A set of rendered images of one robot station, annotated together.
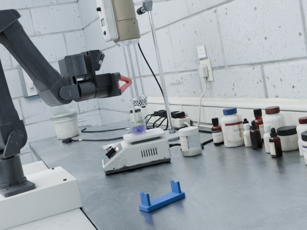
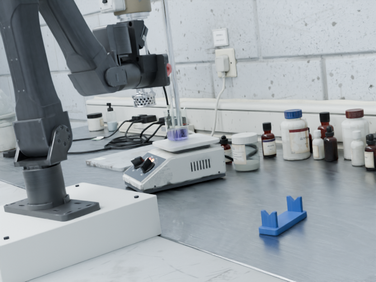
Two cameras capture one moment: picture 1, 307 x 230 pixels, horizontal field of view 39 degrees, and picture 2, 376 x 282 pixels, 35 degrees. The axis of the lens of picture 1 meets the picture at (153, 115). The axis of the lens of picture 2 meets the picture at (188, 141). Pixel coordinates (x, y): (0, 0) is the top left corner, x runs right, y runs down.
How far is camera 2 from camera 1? 0.40 m
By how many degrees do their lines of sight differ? 16
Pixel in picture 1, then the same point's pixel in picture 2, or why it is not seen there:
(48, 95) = (89, 78)
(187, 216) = (342, 238)
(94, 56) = (139, 29)
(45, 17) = not seen: outside the picture
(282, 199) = not seen: outside the picture
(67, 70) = (110, 45)
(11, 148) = (57, 152)
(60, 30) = not seen: outside the picture
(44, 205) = (116, 231)
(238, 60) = (283, 51)
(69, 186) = (147, 205)
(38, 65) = (81, 33)
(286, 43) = (367, 32)
